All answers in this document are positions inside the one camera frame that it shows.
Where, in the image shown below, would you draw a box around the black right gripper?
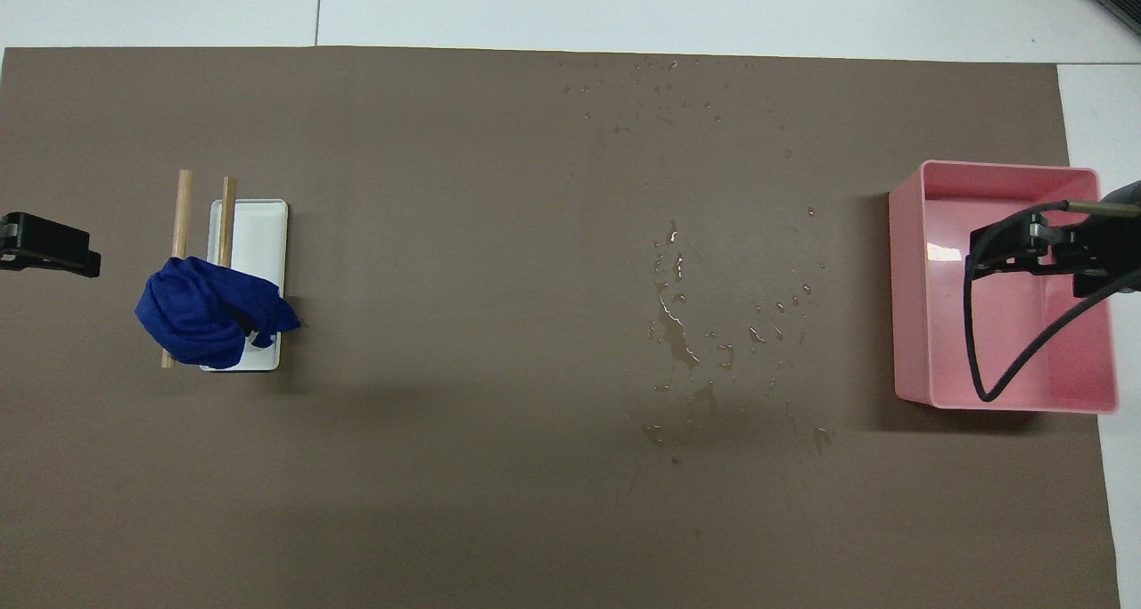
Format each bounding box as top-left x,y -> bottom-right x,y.
967,181 -> 1141,298

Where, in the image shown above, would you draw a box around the blue cloth towel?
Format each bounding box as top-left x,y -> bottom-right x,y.
135,255 -> 302,369

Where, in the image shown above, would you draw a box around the white towel rack base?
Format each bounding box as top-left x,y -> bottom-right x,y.
200,199 -> 289,373

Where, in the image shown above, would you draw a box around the spilled water droplets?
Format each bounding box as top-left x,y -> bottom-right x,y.
557,56 -> 839,467

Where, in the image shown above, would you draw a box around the wooden rack rod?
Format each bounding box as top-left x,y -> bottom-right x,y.
217,177 -> 238,269
161,169 -> 194,369

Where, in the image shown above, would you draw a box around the pink plastic bin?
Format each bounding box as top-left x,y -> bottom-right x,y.
889,160 -> 1120,414

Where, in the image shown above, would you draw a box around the brown table mat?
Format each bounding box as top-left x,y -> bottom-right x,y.
0,45 -> 1122,609

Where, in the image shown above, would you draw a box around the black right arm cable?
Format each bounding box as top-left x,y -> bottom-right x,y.
965,199 -> 1141,404

